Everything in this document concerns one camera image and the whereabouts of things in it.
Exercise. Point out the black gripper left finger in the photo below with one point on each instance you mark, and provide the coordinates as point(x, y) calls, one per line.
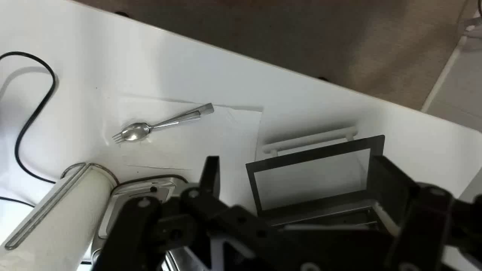
point(209, 179)

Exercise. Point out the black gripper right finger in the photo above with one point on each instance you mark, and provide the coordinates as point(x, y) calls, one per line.
point(391, 191)

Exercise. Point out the black toaster oven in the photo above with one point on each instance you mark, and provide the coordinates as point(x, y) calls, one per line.
point(314, 183)

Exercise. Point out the white paper napkin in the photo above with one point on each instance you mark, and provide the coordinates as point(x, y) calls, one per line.
point(227, 132)

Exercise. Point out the silver metal spoon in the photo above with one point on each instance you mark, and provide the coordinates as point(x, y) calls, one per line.
point(140, 129)

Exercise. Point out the white paper towel roll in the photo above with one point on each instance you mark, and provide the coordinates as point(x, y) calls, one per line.
point(57, 232)

